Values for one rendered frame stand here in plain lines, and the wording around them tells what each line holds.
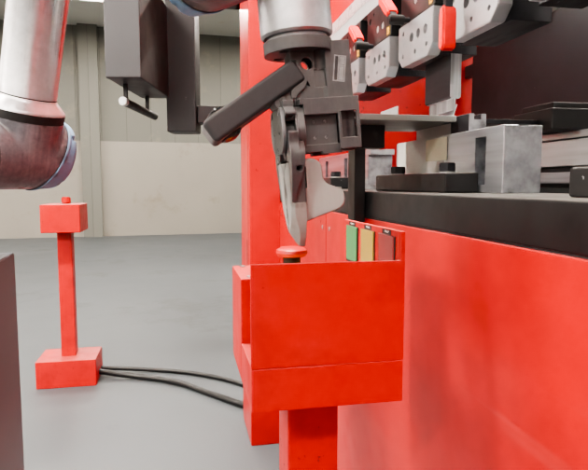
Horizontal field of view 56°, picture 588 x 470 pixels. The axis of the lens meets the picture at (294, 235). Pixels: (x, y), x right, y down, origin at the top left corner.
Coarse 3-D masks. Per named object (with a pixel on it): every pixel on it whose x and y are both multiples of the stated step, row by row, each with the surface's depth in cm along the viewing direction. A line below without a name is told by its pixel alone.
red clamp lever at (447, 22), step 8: (448, 0) 82; (448, 8) 82; (440, 16) 83; (448, 16) 82; (440, 24) 83; (448, 24) 82; (440, 32) 83; (448, 32) 82; (440, 40) 83; (448, 40) 82; (440, 48) 84; (448, 48) 83
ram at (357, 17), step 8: (336, 0) 152; (344, 0) 144; (352, 0) 138; (368, 0) 126; (376, 0) 121; (336, 8) 152; (344, 8) 144; (360, 8) 131; (368, 8) 126; (336, 16) 152; (352, 16) 138; (360, 16) 132; (344, 24) 144; (352, 24) 138; (336, 32) 152; (344, 32) 144
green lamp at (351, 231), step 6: (348, 228) 73; (354, 228) 71; (348, 234) 73; (354, 234) 71; (348, 240) 73; (354, 240) 71; (348, 246) 74; (354, 246) 71; (348, 252) 74; (354, 252) 71; (348, 258) 74; (354, 258) 71
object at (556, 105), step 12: (528, 108) 106; (540, 108) 102; (552, 108) 98; (564, 108) 98; (576, 108) 98; (492, 120) 100; (504, 120) 100; (516, 120) 101; (528, 120) 101; (540, 120) 101; (552, 120) 98; (564, 120) 98; (576, 120) 99; (552, 132) 105
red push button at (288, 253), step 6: (282, 246) 70; (288, 246) 69; (294, 246) 69; (300, 246) 70; (276, 252) 69; (282, 252) 68; (288, 252) 68; (294, 252) 68; (300, 252) 68; (306, 252) 69; (288, 258) 68; (294, 258) 68; (300, 258) 69
